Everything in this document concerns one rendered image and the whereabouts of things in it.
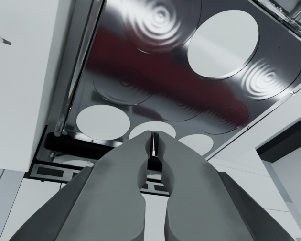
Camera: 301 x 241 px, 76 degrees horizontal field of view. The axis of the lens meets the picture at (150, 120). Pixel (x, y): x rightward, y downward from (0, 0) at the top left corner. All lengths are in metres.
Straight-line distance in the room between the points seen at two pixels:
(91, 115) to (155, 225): 0.26
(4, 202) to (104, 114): 1.69
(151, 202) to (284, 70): 0.37
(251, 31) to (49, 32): 0.25
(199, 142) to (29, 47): 0.37
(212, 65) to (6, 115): 0.30
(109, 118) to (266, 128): 0.46
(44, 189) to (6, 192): 1.61
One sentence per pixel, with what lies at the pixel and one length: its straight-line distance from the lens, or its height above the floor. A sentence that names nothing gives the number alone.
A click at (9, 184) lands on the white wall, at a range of 2.05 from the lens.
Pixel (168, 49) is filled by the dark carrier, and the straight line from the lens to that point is 0.29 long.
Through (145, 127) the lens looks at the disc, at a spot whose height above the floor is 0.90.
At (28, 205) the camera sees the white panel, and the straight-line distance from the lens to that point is 0.41.
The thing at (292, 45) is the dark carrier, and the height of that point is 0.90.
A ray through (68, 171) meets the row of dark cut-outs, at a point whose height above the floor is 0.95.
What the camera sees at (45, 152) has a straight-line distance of 0.44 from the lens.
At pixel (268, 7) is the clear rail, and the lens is 0.32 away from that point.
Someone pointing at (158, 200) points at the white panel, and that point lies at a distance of 0.48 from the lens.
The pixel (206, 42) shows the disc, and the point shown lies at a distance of 0.30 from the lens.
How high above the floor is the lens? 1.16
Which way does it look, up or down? 43 degrees down
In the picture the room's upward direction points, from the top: 173 degrees clockwise
